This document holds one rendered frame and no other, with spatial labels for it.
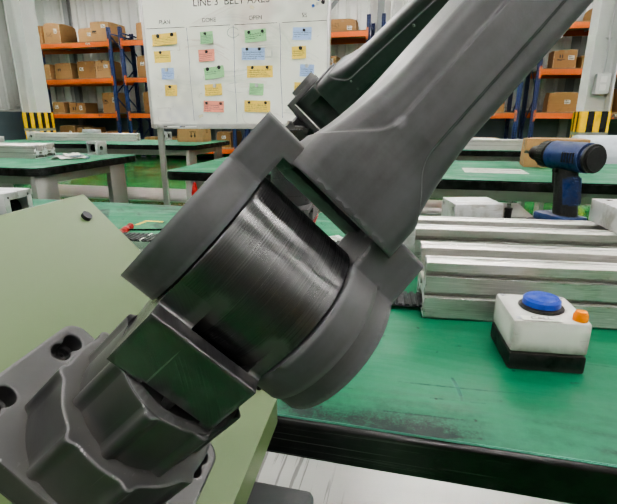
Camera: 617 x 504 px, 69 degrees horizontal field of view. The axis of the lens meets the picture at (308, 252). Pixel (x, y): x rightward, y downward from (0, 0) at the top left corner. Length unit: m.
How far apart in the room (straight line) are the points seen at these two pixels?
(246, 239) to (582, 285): 0.55
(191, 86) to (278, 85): 0.72
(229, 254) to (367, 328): 0.07
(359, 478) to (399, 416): 0.76
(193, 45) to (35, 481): 3.76
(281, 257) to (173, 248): 0.04
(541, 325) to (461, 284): 0.13
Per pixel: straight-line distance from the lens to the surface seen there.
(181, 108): 3.95
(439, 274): 0.64
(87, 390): 0.22
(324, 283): 0.19
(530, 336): 0.55
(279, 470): 1.22
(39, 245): 0.36
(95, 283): 0.36
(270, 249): 0.18
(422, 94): 0.21
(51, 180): 3.03
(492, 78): 0.23
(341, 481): 1.20
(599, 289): 0.69
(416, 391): 0.49
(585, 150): 1.04
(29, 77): 8.74
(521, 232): 0.84
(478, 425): 0.46
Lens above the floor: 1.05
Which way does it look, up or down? 17 degrees down
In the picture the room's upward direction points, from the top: straight up
